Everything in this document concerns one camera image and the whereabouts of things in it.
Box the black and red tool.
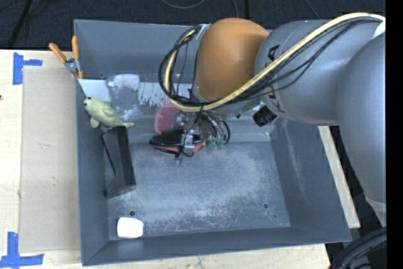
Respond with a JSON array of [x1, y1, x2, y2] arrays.
[[149, 131, 206, 156]]

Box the red clear plastic cup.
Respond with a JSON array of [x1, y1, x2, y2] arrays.
[[155, 105, 181, 133]]

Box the grey metal bin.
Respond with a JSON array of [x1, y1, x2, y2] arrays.
[[72, 18, 353, 266]]

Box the dark green flat block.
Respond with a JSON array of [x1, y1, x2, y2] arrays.
[[100, 125, 137, 199]]

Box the green toy animal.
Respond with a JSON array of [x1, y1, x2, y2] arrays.
[[82, 96, 135, 129]]

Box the white rounded block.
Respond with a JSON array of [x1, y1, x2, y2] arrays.
[[116, 217, 145, 239]]

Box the pale wood flat board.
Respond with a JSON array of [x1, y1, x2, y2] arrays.
[[18, 67, 81, 253]]

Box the black cylinder on white bracket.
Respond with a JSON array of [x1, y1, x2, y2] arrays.
[[234, 104, 278, 129]]

